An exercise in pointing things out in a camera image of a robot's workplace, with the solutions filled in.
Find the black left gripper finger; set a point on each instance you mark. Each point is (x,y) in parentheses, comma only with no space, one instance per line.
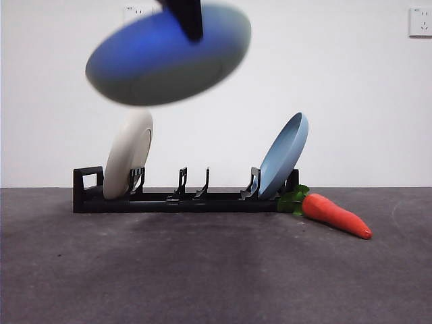
(187,17)

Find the green plate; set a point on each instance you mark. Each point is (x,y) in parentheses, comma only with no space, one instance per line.
(152,74)

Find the orange carrot with green leaves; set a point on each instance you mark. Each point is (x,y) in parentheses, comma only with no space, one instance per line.
(330,212)

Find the white plate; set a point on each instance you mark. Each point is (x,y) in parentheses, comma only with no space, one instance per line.
(125,155)

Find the blue plate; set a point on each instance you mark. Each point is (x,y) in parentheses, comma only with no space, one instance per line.
(280,162)

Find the black plate rack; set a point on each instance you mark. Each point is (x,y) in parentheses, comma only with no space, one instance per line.
(152,205)

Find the white wall socket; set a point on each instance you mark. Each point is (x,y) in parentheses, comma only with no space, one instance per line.
(422,22)
(131,13)

